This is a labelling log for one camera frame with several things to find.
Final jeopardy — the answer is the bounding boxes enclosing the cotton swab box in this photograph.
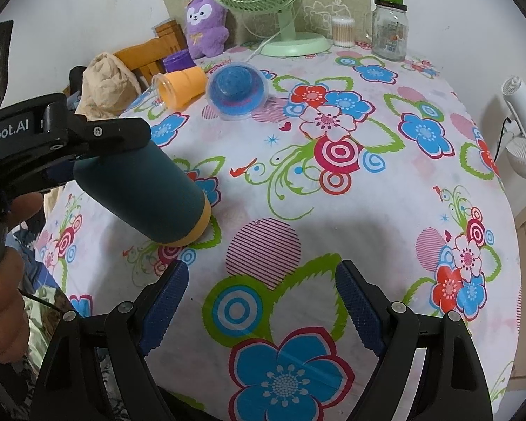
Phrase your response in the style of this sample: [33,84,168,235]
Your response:
[331,16,356,48]

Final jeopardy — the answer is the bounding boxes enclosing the floral tablecloth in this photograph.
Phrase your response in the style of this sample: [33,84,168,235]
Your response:
[34,39,523,421]

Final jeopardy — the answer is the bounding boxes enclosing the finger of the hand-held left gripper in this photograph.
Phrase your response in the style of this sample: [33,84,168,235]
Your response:
[43,103,152,162]
[0,159,78,200]

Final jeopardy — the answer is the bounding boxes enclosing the clear glass jar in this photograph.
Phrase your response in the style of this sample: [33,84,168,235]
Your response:
[371,2,409,61]

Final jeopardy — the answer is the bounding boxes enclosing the purple plastic cup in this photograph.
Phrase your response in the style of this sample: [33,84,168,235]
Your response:
[163,50,198,73]

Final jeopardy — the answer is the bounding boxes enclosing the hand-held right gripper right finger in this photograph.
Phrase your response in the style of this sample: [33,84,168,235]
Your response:
[335,260,494,421]

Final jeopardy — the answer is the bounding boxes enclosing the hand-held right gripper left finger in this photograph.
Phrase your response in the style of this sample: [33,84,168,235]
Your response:
[37,260,190,421]

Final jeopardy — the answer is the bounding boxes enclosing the purple plush toy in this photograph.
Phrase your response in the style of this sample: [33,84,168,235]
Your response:
[183,0,231,59]

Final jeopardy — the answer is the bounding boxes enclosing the person's left hand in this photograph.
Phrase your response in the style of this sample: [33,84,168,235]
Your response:
[0,192,43,361]

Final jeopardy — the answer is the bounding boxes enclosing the wooden chair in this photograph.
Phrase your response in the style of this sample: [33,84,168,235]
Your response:
[113,19,192,91]

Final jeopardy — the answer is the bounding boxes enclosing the orange plastic cup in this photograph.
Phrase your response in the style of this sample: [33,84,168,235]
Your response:
[153,67,209,110]

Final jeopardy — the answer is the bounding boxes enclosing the blue cup clear shell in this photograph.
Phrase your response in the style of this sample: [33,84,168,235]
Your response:
[205,62,271,122]

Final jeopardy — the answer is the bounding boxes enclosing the thin black cable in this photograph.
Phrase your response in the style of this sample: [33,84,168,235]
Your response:
[19,288,67,317]

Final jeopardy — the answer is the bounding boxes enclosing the white fan cable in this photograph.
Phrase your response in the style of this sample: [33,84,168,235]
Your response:
[243,30,286,65]

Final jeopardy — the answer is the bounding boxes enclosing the black power cable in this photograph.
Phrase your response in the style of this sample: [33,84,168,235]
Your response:
[492,116,516,164]

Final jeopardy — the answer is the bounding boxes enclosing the dark teal cup orange base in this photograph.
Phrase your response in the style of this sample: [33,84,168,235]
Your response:
[73,140,212,249]

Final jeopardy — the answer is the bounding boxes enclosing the beige crumpled cloth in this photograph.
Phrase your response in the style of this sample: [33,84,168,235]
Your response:
[76,51,143,120]

